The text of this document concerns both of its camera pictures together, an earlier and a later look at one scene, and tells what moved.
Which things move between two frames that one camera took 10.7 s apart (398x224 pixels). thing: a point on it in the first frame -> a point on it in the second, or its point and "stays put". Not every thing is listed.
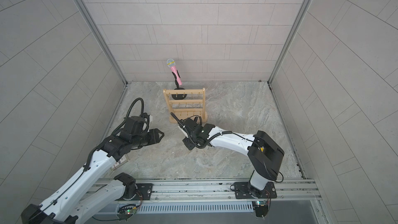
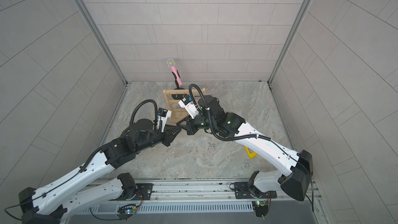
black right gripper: (188, 144) -> (192, 126)
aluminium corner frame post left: (94, 24) stays put
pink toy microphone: (171, 63) stays put
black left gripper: (155, 137) -> (168, 132)
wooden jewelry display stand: (186, 103) stays put
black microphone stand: (178, 96) stays put
